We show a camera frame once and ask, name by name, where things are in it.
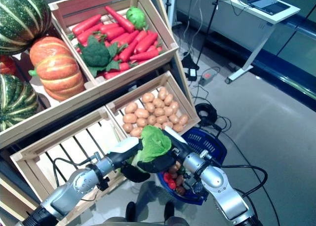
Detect wooden slatted cabbage crate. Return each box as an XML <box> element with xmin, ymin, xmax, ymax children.
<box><xmin>9</xmin><ymin>107</ymin><xmax>131</xmax><ymax>207</ymax></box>

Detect wooden display rack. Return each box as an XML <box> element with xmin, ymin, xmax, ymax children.
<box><xmin>0</xmin><ymin>0</ymin><xmax>196</xmax><ymax>226</ymax></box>

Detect dark green broccoli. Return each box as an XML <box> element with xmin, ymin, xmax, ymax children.
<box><xmin>80</xmin><ymin>35</ymin><xmax>119</xmax><ymax>78</ymax></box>

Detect black coiled cable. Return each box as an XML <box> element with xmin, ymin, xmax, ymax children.
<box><xmin>195</xmin><ymin>103</ymin><xmax>218</xmax><ymax>128</ymax></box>

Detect potatoes in basket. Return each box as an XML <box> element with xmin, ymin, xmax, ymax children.
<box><xmin>170</xmin><ymin>161</ymin><xmax>183</xmax><ymax>177</ymax></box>

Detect light green lettuce head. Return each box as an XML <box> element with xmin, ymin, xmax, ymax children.
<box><xmin>125</xmin><ymin>6</ymin><xmax>147</xmax><ymax>31</ymax></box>

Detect open laptop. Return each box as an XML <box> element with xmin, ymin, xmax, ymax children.
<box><xmin>246</xmin><ymin>0</ymin><xmax>290</xmax><ymax>16</ymax></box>

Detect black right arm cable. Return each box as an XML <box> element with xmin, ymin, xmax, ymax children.
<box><xmin>221</xmin><ymin>164</ymin><xmax>270</xmax><ymax>226</ymax></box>

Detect wooden carrot crate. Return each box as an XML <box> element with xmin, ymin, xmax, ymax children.
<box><xmin>48</xmin><ymin>0</ymin><xmax>180</xmax><ymax>90</ymax></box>

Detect blue plastic shopping basket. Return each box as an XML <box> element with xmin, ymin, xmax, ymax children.
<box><xmin>157</xmin><ymin>127</ymin><xmax>228</xmax><ymax>205</ymax></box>

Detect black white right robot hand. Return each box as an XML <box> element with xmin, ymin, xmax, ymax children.
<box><xmin>137</xmin><ymin>126</ymin><xmax>189</xmax><ymax>174</ymax></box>

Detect wooden potato crate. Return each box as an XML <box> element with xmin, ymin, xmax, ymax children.
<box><xmin>105</xmin><ymin>71</ymin><xmax>201</xmax><ymax>139</ymax></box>

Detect grey power strip red switch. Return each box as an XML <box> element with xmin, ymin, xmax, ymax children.
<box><xmin>198</xmin><ymin>67</ymin><xmax>220</xmax><ymax>86</ymax></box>

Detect black power adapter white label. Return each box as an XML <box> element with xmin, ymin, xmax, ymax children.
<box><xmin>186</xmin><ymin>67</ymin><xmax>198</xmax><ymax>81</ymax></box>

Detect black floor cable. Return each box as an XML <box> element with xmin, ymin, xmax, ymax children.
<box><xmin>217</xmin><ymin>129</ymin><xmax>281</xmax><ymax>226</ymax></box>

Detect orange ribbed pumpkin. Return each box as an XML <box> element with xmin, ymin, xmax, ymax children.
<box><xmin>0</xmin><ymin>54</ymin><xmax>17</xmax><ymax>75</ymax></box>
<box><xmin>28</xmin><ymin>36</ymin><xmax>86</xmax><ymax>103</ymax></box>

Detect red bell pepper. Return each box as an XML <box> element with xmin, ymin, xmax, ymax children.
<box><xmin>164</xmin><ymin>172</ymin><xmax>176</xmax><ymax>190</ymax></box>

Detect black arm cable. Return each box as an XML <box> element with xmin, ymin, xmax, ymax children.
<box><xmin>52</xmin><ymin>151</ymin><xmax>101</xmax><ymax>187</ymax></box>
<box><xmin>221</xmin><ymin>164</ymin><xmax>270</xmax><ymax>226</ymax></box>

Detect green striped pumpkin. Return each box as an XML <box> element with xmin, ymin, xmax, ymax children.
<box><xmin>0</xmin><ymin>74</ymin><xmax>40</xmax><ymax>132</ymax></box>
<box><xmin>0</xmin><ymin>0</ymin><xmax>52</xmax><ymax>56</ymax></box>

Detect orange red plastic carrot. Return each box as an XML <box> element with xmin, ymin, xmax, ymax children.
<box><xmin>135</xmin><ymin>33</ymin><xmax>158</xmax><ymax>54</ymax></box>
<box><xmin>129</xmin><ymin>49</ymin><xmax>160</xmax><ymax>62</ymax></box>
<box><xmin>119</xmin><ymin>39</ymin><xmax>139</xmax><ymax>63</ymax></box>
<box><xmin>72</xmin><ymin>14</ymin><xmax>102</xmax><ymax>37</ymax></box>
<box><xmin>105</xmin><ymin>5</ymin><xmax>136</xmax><ymax>34</ymax></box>

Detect white desk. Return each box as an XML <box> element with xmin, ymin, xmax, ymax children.
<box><xmin>192</xmin><ymin>0</ymin><xmax>302</xmax><ymax>84</ymax></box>

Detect black tripod stand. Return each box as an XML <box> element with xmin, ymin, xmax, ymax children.
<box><xmin>181</xmin><ymin>0</ymin><xmax>224</xmax><ymax>70</ymax></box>

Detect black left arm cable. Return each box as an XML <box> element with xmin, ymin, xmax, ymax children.
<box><xmin>52</xmin><ymin>151</ymin><xmax>101</xmax><ymax>187</ymax></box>

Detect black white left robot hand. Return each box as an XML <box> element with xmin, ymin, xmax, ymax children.
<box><xmin>107</xmin><ymin>137</ymin><xmax>151</xmax><ymax>184</ymax></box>

